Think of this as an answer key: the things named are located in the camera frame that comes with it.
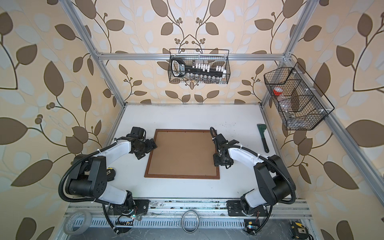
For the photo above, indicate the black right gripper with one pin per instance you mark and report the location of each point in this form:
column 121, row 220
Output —
column 217, row 162

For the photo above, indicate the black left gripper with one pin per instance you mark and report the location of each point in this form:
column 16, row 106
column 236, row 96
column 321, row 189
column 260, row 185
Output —
column 150, row 147

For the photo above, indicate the brown wooden picture frame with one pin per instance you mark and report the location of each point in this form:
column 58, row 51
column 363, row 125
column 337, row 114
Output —
column 183, row 177

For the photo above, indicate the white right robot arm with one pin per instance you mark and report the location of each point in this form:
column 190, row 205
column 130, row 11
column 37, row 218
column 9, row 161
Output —
column 274, row 183

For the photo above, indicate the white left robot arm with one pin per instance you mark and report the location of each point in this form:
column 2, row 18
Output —
column 88, row 179

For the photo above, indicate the yellow black tape measure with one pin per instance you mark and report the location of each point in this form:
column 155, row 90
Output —
column 111, row 173
column 299, row 231

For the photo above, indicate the red capped clear container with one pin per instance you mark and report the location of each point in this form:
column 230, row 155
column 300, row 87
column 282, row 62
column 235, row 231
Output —
column 277, row 91

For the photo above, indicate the black socket set holder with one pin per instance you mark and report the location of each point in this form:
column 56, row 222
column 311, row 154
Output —
column 179, row 68

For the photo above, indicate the yellow black tape measure right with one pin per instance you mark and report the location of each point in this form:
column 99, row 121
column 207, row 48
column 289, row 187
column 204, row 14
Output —
column 299, row 231

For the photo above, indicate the clear tape roll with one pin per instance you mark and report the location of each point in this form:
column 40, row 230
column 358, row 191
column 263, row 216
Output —
column 70, row 223

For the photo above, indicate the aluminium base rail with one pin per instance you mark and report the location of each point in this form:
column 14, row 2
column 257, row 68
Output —
column 190, row 213

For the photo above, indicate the black wire basket back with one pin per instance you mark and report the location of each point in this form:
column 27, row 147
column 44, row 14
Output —
column 215, row 57

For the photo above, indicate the black wire basket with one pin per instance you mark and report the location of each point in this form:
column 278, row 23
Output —
column 215, row 57
column 301, row 106

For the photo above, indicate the black wire basket right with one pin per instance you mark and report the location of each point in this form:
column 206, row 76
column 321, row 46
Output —
column 301, row 106

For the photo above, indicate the aluminium cage frame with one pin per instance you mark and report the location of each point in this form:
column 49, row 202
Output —
column 369, row 172

